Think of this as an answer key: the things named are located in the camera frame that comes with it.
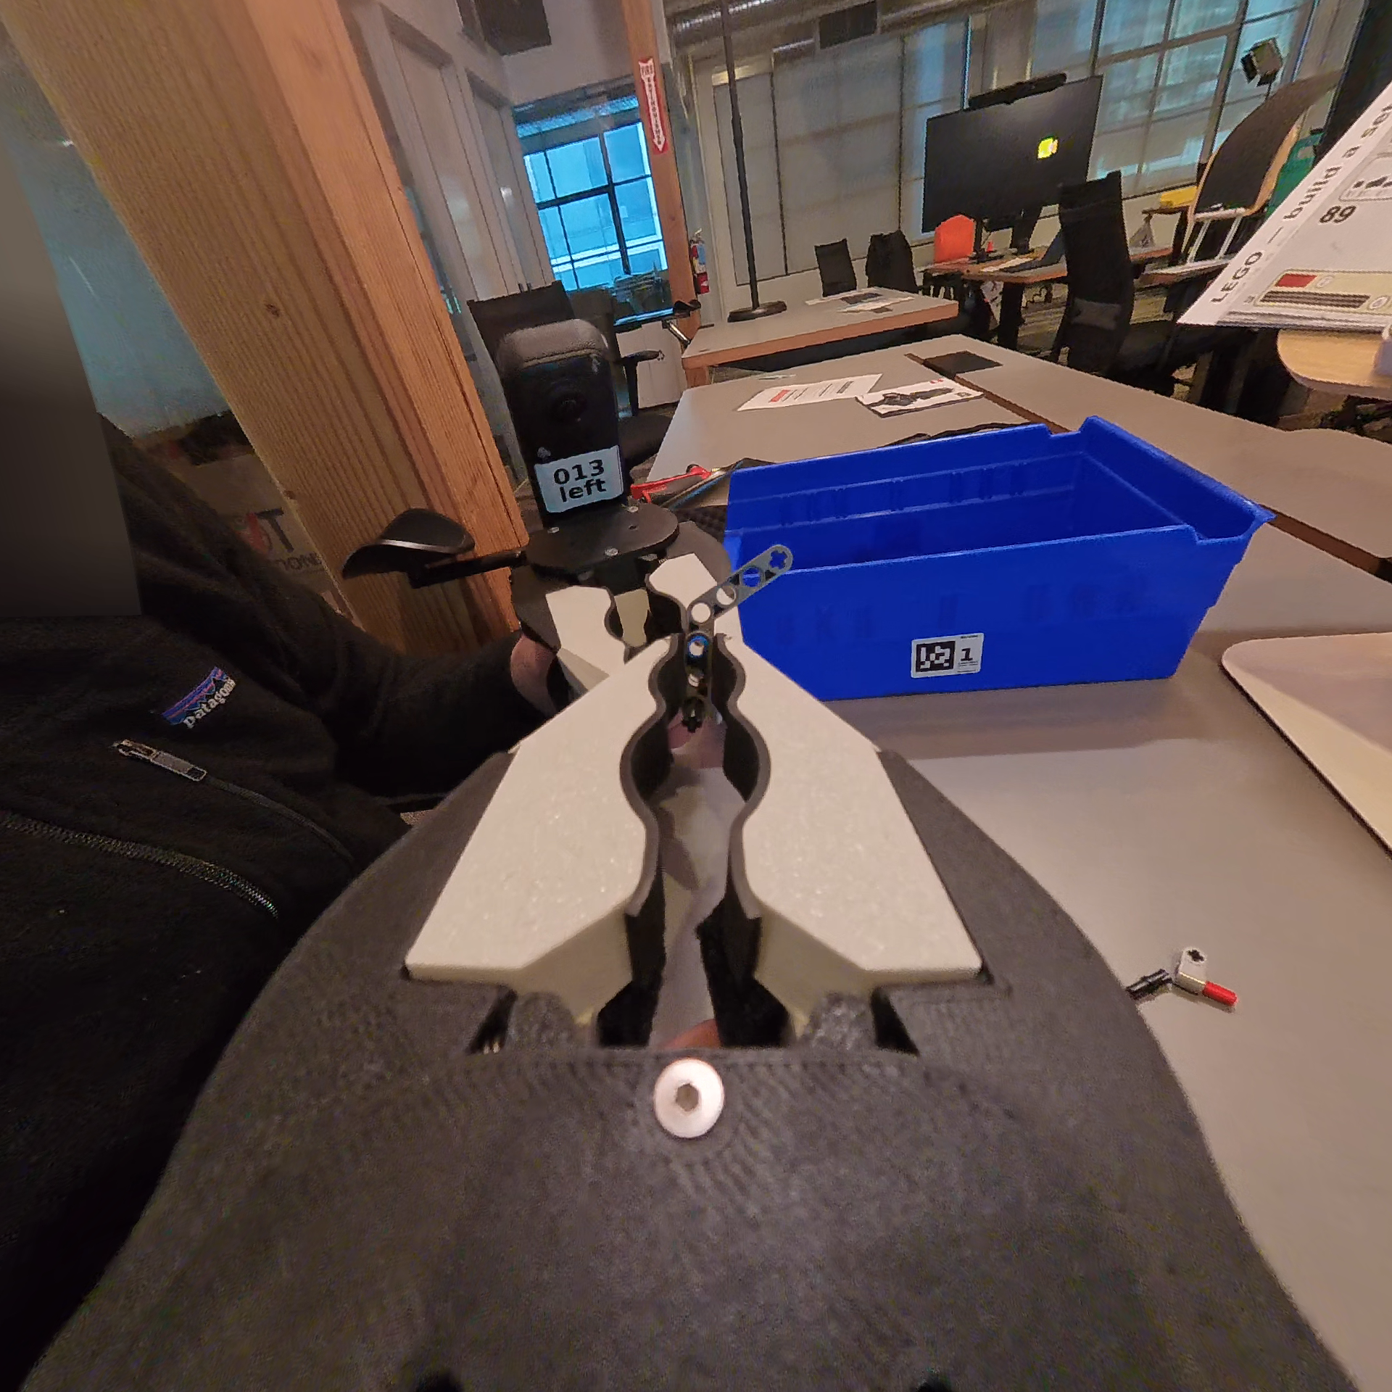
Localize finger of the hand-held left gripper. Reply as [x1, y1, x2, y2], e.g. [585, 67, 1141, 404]
[646, 549, 737, 644]
[543, 581, 654, 690]

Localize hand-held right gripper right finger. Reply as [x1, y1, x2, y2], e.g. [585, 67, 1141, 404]
[715, 632, 986, 1050]

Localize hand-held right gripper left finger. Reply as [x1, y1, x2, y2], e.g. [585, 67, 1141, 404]
[404, 639, 686, 1047]

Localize grey bent toy beam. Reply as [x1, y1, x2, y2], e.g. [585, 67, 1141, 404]
[679, 543, 795, 740]

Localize blue plastic bin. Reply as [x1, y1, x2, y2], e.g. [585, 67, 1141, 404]
[722, 415, 1276, 702]

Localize person's left forearm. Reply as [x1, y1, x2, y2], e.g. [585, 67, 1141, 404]
[326, 624, 545, 800]

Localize person's left hand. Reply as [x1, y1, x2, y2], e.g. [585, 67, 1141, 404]
[508, 632, 575, 715]

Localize black swivel chair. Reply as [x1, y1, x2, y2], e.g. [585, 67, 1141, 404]
[467, 284, 697, 468]

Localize large paned window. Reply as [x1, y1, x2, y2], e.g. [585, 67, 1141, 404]
[522, 120, 667, 293]

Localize red printed paper sheet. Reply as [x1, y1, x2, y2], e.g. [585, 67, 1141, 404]
[737, 372, 884, 414]

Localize black floor stand pole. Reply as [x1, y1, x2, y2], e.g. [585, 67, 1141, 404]
[722, 64, 787, 321]

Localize wooden edged desk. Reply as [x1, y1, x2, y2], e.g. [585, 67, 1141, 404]
[681, 291, 961, 387]

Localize wide wooden pillar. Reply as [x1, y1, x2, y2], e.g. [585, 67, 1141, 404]
[0, 0, 533, 654]

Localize paper sheet with dark figure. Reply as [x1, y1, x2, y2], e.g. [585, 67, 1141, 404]
[856, 380, 986, 417]

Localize white red black connector piece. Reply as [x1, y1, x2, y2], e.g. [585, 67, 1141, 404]
[1125, 945, 1241, 1007]

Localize white stand base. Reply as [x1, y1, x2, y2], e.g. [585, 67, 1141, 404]
[1219, 319, 1392, 851]

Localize black computer monitor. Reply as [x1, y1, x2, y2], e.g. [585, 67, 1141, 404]
[921, 74, 1105, 235]

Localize tall black office chair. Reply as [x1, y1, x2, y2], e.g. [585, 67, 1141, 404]
[1049, 172, 1169, 375]

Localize instruction booklet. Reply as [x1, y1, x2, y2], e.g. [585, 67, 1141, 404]
[1174, 59, 1392, 327]

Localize green bag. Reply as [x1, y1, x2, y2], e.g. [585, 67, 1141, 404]
[1272, 130, 1325, 208]

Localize red handled tool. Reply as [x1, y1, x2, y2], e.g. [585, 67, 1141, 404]
[631, 462, 745, 511]

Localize slim wooden post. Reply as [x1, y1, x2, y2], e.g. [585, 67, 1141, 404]
[619, 0, 702, 311]

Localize black wall speaker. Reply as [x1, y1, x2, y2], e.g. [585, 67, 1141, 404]
[478, 0, 553, 56]

